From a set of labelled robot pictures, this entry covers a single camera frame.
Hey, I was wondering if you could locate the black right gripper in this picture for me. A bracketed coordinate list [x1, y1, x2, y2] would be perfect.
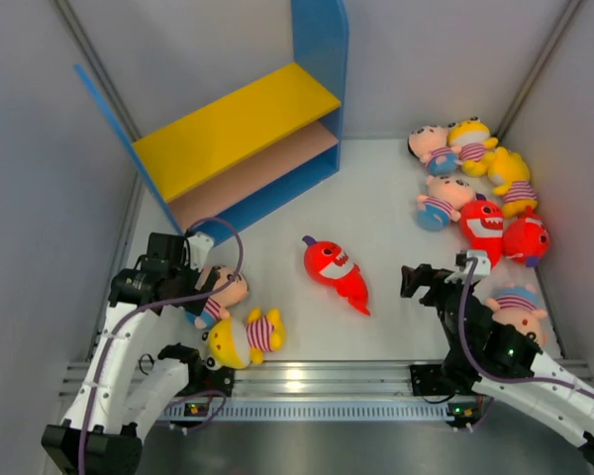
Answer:
[401, 263, 475, 350]

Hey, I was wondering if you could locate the blue yellow toy shelf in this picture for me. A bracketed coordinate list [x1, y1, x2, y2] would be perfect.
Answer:
[75, 1, 348, 241]

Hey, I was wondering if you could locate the red shark plush mouth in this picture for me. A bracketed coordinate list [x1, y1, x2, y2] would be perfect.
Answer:
[458, 200, 504, 267]

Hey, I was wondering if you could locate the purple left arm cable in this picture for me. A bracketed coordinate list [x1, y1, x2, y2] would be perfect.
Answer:
[77, 216, 245, 475]

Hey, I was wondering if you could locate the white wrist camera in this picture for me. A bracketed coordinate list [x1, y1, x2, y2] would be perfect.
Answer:
[453, 249, 492, 284]
[185, 232, 215, 271]

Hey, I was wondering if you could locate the red shark plush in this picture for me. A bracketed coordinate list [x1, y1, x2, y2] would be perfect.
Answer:
[302, 236, 371, 316]
[502, 207, 550, 268]

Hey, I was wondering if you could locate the yellow frog plush back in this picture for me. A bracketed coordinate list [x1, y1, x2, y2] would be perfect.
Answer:
[447, 117, 499, 177]

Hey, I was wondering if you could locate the boy doll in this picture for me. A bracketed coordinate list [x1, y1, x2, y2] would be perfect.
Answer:
[485, 282, 547, 346]
[188, 265, 248, 330]
[416, 175, 476, 232]
[407, 125, 461, 176]

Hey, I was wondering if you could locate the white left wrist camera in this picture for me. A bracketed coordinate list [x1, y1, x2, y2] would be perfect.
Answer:
[185, 232, 215, 271]

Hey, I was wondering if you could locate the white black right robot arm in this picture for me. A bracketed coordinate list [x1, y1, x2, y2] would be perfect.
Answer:
[400, 264, 594, 466]

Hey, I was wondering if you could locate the white slotted cable duct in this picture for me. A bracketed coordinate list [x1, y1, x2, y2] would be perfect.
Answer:
[158, 400, 454, 423]

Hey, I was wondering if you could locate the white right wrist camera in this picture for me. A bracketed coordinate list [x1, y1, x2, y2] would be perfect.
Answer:
[453, 249, 492, 284]

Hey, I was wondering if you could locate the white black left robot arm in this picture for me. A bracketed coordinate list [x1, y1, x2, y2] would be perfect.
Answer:
[42, 233, 218, 474]

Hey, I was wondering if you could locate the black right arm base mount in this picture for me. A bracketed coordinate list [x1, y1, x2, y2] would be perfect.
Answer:
[409, 364, 473, 397]

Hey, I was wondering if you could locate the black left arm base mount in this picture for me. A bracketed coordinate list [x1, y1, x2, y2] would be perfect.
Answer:
[177, 363, 235, 397]

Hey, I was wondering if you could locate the yellow frog plush face down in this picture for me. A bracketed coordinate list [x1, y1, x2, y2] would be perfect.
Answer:
[487, 146, 539, 219]

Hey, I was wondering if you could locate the yellow frog plush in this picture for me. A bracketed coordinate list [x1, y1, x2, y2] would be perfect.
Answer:
[447, 117, 499, 177]
[202, 308, 286, 371]

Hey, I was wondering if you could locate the yellow frog plush front left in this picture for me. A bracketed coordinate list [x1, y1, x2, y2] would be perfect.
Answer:
[202, 308, 286, 371]

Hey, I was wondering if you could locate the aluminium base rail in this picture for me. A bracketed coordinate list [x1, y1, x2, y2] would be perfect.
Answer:
[58, 359, 594, 397]

